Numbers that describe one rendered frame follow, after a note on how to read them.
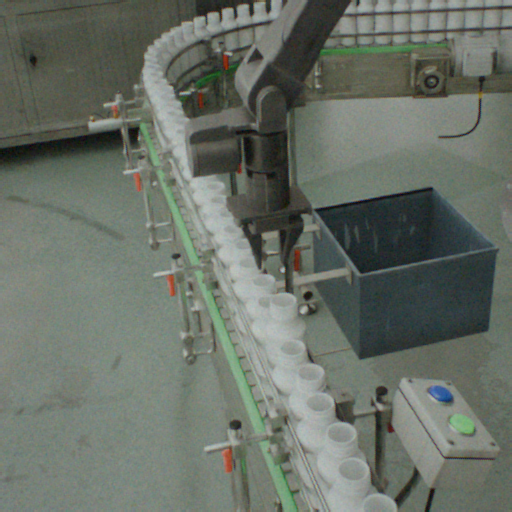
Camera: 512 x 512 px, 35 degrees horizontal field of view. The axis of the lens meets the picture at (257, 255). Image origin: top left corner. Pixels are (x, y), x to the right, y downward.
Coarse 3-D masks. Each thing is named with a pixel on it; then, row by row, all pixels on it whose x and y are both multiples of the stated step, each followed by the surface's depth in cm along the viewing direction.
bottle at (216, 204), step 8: (216, 200) 150; (224, 200) 150; (216, 208) 147; (224, 208) 148; (208, 216) 151; (216, 216) 148; (208, 224) 149; (216, 224) 149; (208, 232) 150; (216, 232) 149; (216, 264) 153; (216, 272) 154
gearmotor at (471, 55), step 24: (432, 48) 266; (456, 48) 259; (480, 48) 257; (504, 48) 258; (432, 72) 262; (456, 72) 262; (480, 72) 258; (504, 72) 262; (432, 96) 268; (480, 96) 264
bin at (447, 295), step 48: (432, 192) 194; (336, 240) 194; (384, 240) 198; (432, 240) 200; (480, 240) 175; (336, 288) 181; (384, 288) 166; (432, 288) 170; (480, 288) 173; (384, 336) 173; (432, 336) 176
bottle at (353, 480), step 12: (348, 468) 92; (360, 468) 92; (336, 480) 91; (348, 480) 89; (360, 480) 89; (336, 492) 92; (348, 492) 90; (360, 492) 90; (372, 492) 92; (336, 504) 91; (348, 504) 91; (360, 504) 91
